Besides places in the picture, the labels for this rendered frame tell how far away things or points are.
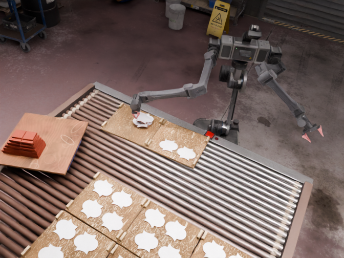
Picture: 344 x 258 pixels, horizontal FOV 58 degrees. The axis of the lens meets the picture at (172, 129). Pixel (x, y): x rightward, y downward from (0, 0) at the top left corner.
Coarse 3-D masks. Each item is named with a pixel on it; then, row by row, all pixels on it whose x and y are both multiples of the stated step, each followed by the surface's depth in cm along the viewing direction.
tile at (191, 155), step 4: (180, 148) 243; (184, 148) 244; (188, 148) 244; (180, 152) 241; (184, 152) 241; (188, 152) 241; (192, 152) 242; (180, 156) 238; (184, 156) 238; (188, 156) 238; (192, 156) 239
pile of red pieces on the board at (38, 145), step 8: (16, 136) 203; (24, 136) 204; (32, 136) 204; (8, 144) 208; (16, 144) 205; (24, 144) 205; (32, 144) 203; (40, 144) 213; (8, 152) 212; (16, 152) 211; (24, 152) 210; (32, 152) 209; (40, 152) 214
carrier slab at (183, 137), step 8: (160, 128) 258; (168, 128) 258; (176, 128) 259; (184, 128) 260; (160, 136) 252; (168, 136) 252; (176, 136) 253; (184, 136) 254; (192, 136) 255; (200, 136) 255; (152, 144) 245; (184, 144) 248; (192, 144) 248; (200, 144) 249; (160, 152) 240; (168, 152) 241; (176, 152) 241; (200, 152) 244; (176, 160) 236; (184, 160) 236; (192, 160) 237
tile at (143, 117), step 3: (135, 114) 252; (141, 114) 256; (144, 114) 258; (138, 117) 252; (141, 117) 254; (144, 117) 255; (147, 117) 257; (138, 120) 249; (141, 120) 251; (144, 120) 253; (147, 120) 255; (144, 123) 251
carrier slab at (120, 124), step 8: (120, 112) 267; (128, 112) 268; (144, 112) 270; (112, 120) 260; (120, 120) 260; (128, 120) 261; (104, 128) 252; (112, 128) 253; (120, 128) 254; (128, 128) 255; (136, 128) 255; (144, 128) 256; (152, 128) 257; (120, 136) 248; (128, 136) 249; (136, 136) 249; (144, 136) 250; (152, 136) 251
